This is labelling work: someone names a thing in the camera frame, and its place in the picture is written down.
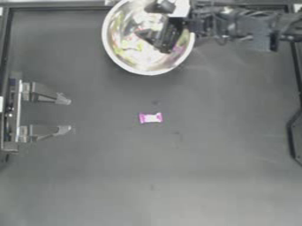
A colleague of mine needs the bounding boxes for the magenta candy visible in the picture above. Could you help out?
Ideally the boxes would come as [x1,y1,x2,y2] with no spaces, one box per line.
[138,111,165,124]

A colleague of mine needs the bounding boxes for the steel bowl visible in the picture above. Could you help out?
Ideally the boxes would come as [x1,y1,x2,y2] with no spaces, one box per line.
[101,0,197,77]

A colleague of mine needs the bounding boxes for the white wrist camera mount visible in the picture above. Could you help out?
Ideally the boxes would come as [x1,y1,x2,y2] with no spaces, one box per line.
[157,0,193,19]

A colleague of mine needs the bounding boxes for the black table frame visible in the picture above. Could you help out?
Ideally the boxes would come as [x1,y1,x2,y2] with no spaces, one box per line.
[0,0,302,74]

